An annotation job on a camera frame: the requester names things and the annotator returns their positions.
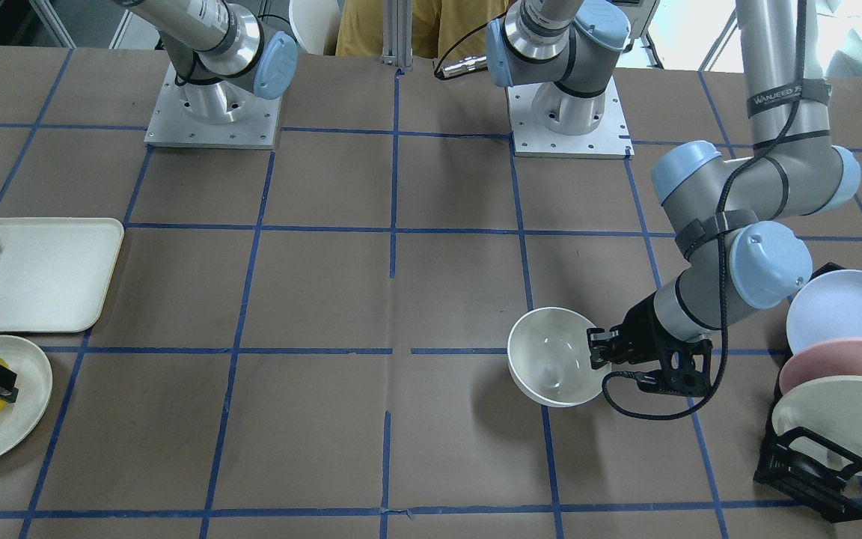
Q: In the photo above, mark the aluminium frame post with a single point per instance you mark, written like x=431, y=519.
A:
x=396, y=50

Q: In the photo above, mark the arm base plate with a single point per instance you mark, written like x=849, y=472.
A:
x=548, y=123
x=217, y=116

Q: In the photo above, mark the black dish rack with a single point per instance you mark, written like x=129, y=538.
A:
x=805, y=479

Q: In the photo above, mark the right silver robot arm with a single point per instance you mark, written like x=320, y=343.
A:
x=219, y=42

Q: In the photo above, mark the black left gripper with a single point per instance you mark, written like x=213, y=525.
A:
x=642, y=323

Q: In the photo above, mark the white rectangular tray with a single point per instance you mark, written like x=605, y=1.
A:
x=55, y=272

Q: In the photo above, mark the round white plate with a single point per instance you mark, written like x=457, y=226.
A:
x=34, y=384

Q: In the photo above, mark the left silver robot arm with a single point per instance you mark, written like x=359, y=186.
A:
x=725, y=213

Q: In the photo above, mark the white ceramic bowl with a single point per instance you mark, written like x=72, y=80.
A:
x=549, y=358

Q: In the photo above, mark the pink plate in rack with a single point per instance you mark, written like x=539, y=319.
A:
x=839, y=357

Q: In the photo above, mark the cream plate in rack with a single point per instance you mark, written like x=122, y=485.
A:
x=829, y=406

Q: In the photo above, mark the white chair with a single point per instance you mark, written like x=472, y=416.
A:
x=315, y=25

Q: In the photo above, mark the lavender plate in rack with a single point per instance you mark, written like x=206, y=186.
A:
x=827, y=308

